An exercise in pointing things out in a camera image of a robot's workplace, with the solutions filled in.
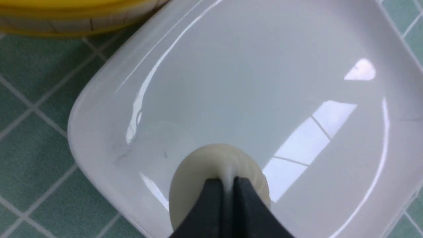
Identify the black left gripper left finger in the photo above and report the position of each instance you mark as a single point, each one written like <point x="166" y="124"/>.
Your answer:
<point x="204" y="219"/>

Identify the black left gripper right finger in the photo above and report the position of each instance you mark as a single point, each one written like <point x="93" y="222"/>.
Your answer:
<point x="251" y="217"/>

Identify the white steamed bun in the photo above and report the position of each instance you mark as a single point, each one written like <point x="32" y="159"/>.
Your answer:
<point x="213" y="161"/>

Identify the white square plate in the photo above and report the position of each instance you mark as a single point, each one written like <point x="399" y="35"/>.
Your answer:
<point x="322" y="94"/>

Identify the yellow rimmed bamboo steamer basket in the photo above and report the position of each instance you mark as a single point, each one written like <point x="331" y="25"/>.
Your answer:
<point x="72" y="18"/>

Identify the green checkered tablecloth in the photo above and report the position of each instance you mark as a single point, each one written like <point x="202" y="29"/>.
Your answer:
<point x="44" y="193"/>

